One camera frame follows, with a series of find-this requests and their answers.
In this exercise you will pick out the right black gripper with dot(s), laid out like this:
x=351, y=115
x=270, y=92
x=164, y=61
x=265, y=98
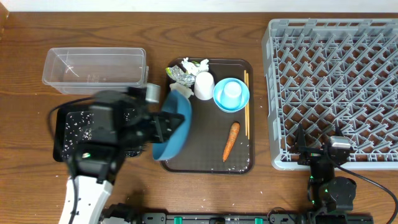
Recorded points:
x=311, y=154

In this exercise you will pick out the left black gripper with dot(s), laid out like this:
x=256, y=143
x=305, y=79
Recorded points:
x=155, y=122

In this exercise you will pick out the dark blue plate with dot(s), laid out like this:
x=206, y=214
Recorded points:
x=175, y=102

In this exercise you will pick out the pale pink cup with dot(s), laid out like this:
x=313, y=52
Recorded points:
x=204, y=86

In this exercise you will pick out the orange carrot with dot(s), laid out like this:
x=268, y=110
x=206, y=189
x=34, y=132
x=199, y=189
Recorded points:
x=233, y=133

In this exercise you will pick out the light blue cup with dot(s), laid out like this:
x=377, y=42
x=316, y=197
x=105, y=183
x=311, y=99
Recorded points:
x=231, y=95

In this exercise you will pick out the light blue bowl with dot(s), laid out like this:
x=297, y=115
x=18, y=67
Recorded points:
x=219, y=89

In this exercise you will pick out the white rice pile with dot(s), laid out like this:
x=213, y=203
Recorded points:
x=75, y=127

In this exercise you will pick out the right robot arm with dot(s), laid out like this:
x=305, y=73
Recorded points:
x=328, y=193

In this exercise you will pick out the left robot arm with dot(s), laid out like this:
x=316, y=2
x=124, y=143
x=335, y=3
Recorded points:
x=121, y=120

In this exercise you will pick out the grey dishwasher rack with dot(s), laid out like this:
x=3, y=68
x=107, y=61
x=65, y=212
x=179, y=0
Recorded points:
x=324, y=74

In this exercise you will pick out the black waste tray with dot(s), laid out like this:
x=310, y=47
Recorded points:
x=57, y=149

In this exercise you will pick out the crumpled white tissue lower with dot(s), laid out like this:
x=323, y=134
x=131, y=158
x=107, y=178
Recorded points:
x=183, y=90

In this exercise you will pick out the crumpled white tissue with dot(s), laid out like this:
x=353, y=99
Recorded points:
x=183, y=90
x=194, y=68

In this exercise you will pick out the crumpled foil wrapper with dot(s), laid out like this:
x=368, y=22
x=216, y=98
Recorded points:
x=179, y=76

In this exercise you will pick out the dark brown serving tray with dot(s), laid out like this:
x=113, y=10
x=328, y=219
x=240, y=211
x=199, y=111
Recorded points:
x=203, y=149

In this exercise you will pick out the crumpled white tissue top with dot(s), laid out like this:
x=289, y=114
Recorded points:
x=194, y=68

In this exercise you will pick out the wooden chopstick left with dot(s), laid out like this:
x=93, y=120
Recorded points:
x=245, y=124

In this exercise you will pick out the clear plastic bin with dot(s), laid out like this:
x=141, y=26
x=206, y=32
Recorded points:
x=87, y=70

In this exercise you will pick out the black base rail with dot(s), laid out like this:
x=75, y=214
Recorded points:
x=122, y=213

